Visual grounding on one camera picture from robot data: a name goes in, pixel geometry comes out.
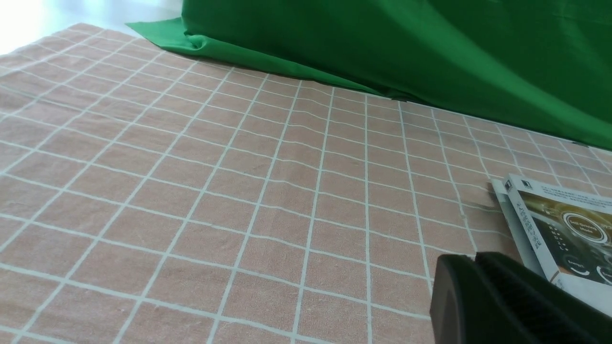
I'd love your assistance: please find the middle white book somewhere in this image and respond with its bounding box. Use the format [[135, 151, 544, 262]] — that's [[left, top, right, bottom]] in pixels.
[[490, 178, 545, 278]]

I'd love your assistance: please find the pink checkered tablecloth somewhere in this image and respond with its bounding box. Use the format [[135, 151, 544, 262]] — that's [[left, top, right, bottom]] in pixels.
[[0, 24, 611, 344]]

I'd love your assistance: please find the top self-driving textbook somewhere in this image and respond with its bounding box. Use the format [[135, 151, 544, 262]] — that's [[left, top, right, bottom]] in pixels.
[[504, 174, 612, 315]]

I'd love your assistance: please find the green backdrop cloth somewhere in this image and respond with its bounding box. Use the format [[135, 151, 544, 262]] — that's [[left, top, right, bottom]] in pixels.
[[129, 0, 612, 150]]

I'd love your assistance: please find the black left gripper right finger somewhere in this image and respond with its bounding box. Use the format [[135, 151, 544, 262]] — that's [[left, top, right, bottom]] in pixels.
[[475, 252, 611, 344]]

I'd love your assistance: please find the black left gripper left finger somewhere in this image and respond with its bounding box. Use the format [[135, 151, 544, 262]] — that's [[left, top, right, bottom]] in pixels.
[[430, 254, 514, 344]]

